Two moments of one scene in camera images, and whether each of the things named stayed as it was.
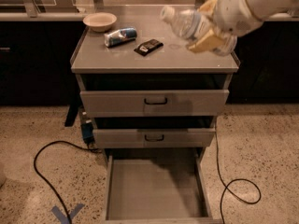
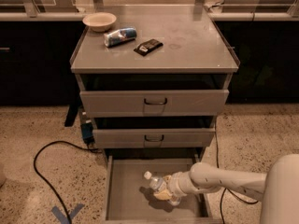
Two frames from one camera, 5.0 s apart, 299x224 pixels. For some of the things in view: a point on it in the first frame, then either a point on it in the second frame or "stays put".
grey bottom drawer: [157, 189] stays put
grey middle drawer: [152, 137] stays put
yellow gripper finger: [208, 6] → [167, 177]
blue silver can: [120, 35] stays put
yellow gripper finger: [208, 42] → [163, 195]
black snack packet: [147, 47] stays put
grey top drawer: [153, 103] stays put
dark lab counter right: [268, 73] stays put
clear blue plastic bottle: [192, 26] → [156, 183]
